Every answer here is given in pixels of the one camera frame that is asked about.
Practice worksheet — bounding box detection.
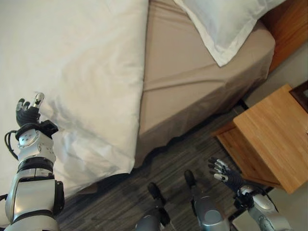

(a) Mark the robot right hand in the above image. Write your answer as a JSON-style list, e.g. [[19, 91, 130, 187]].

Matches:
[[207, 156, 243, 193]]

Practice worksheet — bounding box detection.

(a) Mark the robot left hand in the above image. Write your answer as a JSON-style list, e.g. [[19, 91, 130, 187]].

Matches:
[[15, 92, 46, 128]]

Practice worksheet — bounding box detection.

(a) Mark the white duvet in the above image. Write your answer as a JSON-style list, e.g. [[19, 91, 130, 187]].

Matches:
[[0, 0, 151, 200]]

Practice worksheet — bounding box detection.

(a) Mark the bed with beige sheet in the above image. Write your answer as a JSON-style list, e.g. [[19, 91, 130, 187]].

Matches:
[[134, 0, 276, 169]]

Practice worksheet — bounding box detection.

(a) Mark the silver robot right leg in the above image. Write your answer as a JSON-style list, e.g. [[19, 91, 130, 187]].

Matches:
[[184, 169, 231, 231]]

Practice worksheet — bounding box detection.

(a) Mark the silver robot leg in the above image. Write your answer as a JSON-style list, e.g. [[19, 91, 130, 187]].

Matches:
[[184, 169, 231, 231], [135, 182, 172, 231]]

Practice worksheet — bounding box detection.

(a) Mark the wooden nightstand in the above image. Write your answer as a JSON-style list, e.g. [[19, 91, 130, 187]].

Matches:
[[211, 83, 308, 194]]

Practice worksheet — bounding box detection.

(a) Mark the silver robot left leg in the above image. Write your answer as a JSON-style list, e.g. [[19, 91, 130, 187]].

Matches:
[[135, 182, 172, 231]]

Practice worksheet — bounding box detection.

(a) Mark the white pillow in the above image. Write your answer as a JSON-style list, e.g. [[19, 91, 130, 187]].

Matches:
[[173, 0, 286, 67]]

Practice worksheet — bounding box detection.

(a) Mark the wooden headboard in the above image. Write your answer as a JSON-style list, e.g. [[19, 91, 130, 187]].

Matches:
[[259, 0, 308, 74]]

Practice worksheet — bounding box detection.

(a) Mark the dark picture frame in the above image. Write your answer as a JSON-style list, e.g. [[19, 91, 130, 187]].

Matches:
[[289, 80, 308, 109]]

